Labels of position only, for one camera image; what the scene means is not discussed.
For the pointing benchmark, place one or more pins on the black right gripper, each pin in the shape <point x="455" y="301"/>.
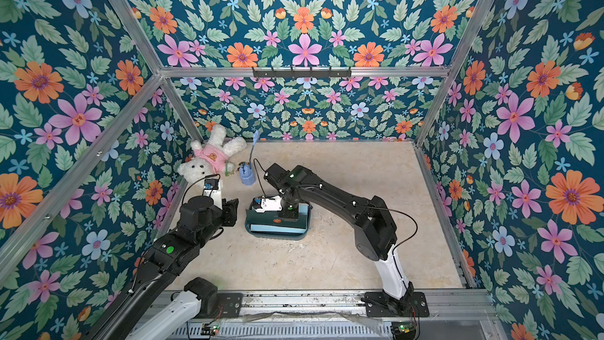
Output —
<point x="288" y="208"/>

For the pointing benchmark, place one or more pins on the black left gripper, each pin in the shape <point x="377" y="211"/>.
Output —
<point x="230" y="212"/>

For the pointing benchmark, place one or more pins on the light blue envelope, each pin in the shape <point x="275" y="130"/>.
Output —
<point x="303" y="208"/>

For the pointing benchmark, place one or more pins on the dark green envelope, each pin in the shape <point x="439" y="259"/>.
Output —
<point x="270" y="221"/>

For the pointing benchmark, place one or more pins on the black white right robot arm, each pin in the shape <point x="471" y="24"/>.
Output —
<point x="370" y="218"/>

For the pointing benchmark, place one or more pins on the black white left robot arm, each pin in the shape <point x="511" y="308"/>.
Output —
<point x="165" y="260"/>

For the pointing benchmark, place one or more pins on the dark teal storage box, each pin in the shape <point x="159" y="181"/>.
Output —
<point x="266" y="218"/>

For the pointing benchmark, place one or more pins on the white teddy bear pink shirt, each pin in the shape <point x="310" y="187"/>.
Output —
<point x="212" y="157"/>

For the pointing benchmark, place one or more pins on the left green circuit board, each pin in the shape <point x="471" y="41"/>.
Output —
<point x="209" y="330"/>

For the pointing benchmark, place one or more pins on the green circuit board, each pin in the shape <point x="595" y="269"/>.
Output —
<point x="403" y="331"/>
<point x="209" y="330"/>

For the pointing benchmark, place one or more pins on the right green circuit board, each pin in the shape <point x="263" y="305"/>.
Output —
<point x="403" y="331"/>

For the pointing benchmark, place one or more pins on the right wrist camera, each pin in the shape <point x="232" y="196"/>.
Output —
<point x="267" y="204"/>

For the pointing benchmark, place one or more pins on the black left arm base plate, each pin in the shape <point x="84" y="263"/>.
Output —
<point x="222" y="306"/>

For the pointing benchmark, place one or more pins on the metal hook rail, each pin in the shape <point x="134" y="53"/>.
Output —
<point x="294" y="73"/>

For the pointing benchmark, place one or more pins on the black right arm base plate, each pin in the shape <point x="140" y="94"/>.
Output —
<point x="381" y="305"/>

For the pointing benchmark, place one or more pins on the aluminium front rail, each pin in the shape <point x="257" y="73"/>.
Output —
<point x="453" y="314"/>

